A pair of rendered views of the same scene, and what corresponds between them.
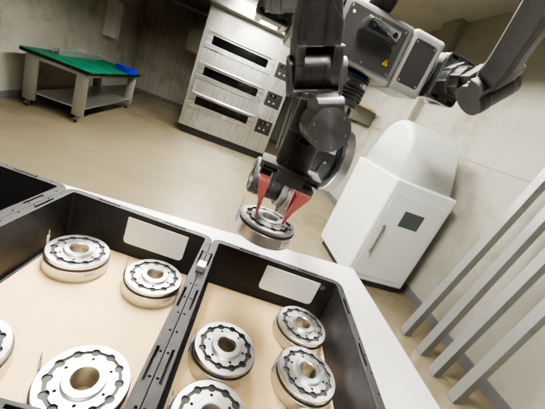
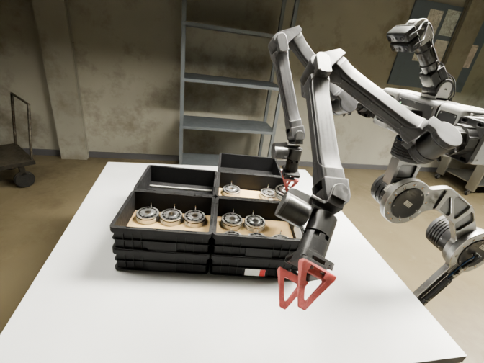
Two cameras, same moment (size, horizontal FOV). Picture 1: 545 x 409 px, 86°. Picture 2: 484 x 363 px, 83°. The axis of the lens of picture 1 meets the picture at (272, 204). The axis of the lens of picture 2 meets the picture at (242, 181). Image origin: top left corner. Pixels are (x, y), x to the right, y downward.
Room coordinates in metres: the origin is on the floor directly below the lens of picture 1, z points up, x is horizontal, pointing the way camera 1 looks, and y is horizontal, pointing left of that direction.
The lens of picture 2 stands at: (0.31, -1.13, 1.62)
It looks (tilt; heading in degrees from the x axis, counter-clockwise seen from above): 27 degrees down; 91
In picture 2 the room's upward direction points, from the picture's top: 8 degrees clockwise
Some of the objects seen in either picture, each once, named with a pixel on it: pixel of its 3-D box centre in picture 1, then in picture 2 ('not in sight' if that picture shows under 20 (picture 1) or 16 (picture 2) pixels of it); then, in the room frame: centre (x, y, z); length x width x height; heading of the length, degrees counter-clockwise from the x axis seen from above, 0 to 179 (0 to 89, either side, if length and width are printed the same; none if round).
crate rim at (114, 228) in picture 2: not in sight; (168, 212); (-0.02, -0.14, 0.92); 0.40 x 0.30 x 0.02; 7
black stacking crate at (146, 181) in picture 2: not in sight; (178, 189); (-0.06, 0.16, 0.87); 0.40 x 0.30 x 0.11; 7
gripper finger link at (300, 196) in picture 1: (285, 196); (289, 181); (0.49, -0.02, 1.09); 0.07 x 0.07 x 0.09; 6
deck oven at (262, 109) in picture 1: (240, 84); not in sight; (6.06, 1.49, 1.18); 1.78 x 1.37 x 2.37; 104
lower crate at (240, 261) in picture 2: not in sight; (253, 245); (0.38, -0.09, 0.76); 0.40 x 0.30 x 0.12; 7
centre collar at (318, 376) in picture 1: (307, 371); not in sight; (0.38, -0.16, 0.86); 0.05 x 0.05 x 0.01
